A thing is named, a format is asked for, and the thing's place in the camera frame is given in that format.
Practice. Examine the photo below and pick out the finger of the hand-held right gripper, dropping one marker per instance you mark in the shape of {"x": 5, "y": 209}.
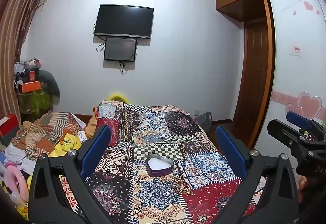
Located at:
{"x": 282, "y": 132}
{"x": 298, "y": 119}

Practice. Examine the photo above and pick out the orange box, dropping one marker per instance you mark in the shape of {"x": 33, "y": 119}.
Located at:
{"x": 31, "y": 86}

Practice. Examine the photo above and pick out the yellow garment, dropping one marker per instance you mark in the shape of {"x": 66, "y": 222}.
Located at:
{"x": 65, "y": 145}

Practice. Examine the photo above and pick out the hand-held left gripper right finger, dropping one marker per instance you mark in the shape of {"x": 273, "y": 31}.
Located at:
{"x": 230, "y": 148}

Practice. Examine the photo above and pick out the orange patterned quilt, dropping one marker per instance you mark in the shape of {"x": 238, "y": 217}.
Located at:
{"x": 45, "y": 132}

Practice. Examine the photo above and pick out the green patterned cloth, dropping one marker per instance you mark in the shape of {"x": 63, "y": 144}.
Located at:
{"x": 34, "y": 103}

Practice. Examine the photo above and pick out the dark bag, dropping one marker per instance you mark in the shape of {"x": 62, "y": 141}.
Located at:
{"x": 203, "y": 122}

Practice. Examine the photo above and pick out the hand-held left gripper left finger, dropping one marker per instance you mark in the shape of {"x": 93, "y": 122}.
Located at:
{"x": 98, "y": 148}

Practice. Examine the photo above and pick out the person's right hand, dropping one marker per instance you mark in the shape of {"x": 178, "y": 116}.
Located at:
{"x": 303, "y": 187}

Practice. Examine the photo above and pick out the purple heart-shaped tin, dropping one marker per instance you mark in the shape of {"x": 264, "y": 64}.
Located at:
{"x": 160, "y": 166}

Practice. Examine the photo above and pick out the red box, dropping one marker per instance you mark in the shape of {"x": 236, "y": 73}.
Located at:
{"x": 9, "y": 125}

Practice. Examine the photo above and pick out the pink plush toy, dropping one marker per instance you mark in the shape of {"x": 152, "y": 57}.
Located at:
{"x": 15, "y": 183}

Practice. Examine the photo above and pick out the white clothing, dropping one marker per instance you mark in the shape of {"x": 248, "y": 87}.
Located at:
{"x": 17, "y": 156}

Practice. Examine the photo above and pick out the pile of small clutter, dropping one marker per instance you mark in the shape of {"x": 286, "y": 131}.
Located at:
{"x": 25, "y": 67}

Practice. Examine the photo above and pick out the brown striped curtain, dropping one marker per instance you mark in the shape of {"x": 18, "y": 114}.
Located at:
{"x": 17, "y": 30}

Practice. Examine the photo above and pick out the brown wooden door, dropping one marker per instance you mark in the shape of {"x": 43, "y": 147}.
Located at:
{"x": 250, "y": 81}

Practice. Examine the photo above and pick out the patchwork printed blanket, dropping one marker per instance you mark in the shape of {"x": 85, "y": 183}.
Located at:
{"x": 158, "y": 132}

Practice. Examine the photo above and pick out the black wall television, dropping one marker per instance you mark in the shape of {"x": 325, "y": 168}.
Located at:
{"x": 124, "y": 21}

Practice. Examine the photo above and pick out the red and white sticker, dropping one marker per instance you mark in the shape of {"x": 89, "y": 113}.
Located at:
{"x": 296, "y": 51}

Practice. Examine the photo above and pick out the small black monitor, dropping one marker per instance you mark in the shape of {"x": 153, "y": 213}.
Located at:
{"x": 119, "y": 49}

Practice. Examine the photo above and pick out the yellow object behind bed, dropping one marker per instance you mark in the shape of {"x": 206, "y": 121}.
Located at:
{"x": 117, "y": 96}

